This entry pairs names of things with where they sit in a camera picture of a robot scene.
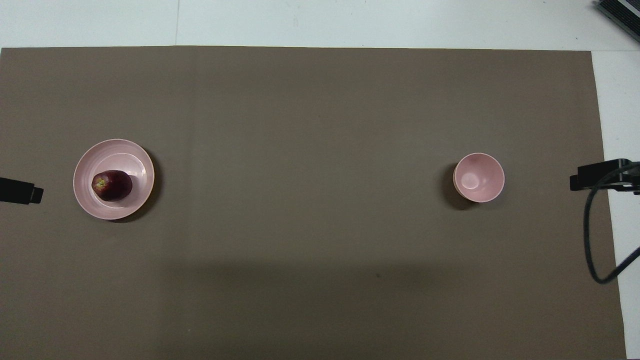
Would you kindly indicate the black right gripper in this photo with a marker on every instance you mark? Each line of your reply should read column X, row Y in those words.
column 631, row 181

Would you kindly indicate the dark red apple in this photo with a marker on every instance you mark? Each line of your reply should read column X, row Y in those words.
column 114, row 186

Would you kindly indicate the pink bowl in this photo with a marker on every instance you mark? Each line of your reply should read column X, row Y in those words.
column 479, row 177

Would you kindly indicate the pink plate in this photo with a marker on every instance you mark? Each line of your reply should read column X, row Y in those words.
column 132, row 167

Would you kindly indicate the dark ribbed device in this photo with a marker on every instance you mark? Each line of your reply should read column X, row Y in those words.
column 622, row 15

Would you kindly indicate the brown table mat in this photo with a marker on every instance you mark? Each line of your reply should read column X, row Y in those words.
column 310, row 150

